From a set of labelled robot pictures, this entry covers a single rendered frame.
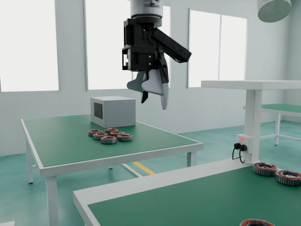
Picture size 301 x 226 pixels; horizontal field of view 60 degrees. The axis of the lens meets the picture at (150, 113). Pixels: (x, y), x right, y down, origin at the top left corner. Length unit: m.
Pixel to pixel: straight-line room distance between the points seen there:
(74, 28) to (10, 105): 1.61
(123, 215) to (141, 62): 0.57
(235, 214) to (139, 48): 0.68
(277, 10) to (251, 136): 0.68
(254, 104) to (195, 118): 4.49
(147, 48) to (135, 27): 0.05
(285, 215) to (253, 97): 0.66
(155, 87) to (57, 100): 4.12
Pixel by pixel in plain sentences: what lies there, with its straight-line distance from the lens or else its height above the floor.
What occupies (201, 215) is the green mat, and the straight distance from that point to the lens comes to 0.98.
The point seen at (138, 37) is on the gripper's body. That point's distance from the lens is 0.60.
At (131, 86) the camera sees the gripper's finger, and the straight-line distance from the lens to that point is 0.67.
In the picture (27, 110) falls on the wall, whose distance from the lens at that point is 4.61.
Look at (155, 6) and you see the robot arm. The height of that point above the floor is 1.38.
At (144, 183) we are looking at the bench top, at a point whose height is 0.75.
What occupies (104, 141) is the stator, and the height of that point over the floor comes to 0.77.
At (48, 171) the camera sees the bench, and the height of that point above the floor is 0.73.
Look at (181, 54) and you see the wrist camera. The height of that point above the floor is 1.28.
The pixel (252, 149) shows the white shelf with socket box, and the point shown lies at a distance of 1.52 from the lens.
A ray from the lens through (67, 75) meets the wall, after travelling 4.66.
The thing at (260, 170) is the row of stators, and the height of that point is 0.78.
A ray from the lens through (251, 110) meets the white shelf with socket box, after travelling 1.51.
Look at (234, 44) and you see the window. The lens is 6.66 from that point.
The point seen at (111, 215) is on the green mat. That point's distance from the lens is 0.97.
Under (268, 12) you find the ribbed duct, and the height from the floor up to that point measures 1.56.
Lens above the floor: 1.22
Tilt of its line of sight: 8 degrees down
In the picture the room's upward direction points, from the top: straight up
